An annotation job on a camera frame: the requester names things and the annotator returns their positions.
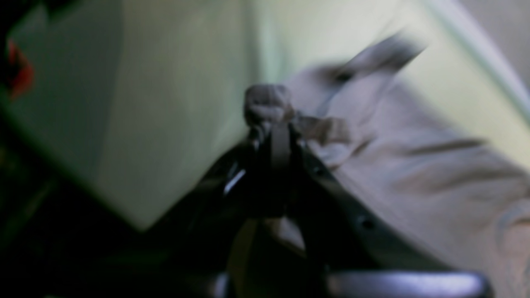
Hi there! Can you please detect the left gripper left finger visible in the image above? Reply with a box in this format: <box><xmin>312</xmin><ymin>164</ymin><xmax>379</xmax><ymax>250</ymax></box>
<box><xmin>157</xmin><ymin>128</ymin><xmax>267</xmax><ymax>298</ymax></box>

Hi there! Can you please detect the grey t-shirt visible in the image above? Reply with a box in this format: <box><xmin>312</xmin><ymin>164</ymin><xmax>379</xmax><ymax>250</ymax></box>
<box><xmin>243</xmin><ymin>34</ymin><xmax>529</xmax><ymax>298</ymax></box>

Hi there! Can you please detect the light green table cloth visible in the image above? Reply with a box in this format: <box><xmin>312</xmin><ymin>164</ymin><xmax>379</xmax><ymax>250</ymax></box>
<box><xmin>1</xmin><ymin>0</ymin><xmax>529</xmax><ymax>229</ymax></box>

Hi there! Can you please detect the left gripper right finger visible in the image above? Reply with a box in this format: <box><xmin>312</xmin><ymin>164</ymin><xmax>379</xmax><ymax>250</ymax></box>
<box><xmin>271</xmin><ymin>124</ymin><xmax>491</xmax><ymax>298</ymax></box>

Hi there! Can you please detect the red clamp at left corner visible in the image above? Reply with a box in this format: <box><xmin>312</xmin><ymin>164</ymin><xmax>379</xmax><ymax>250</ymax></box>
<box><xmin>6</xmin><ymin>40</ymin><xmax>34</xmax><ymax>101</ymax></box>

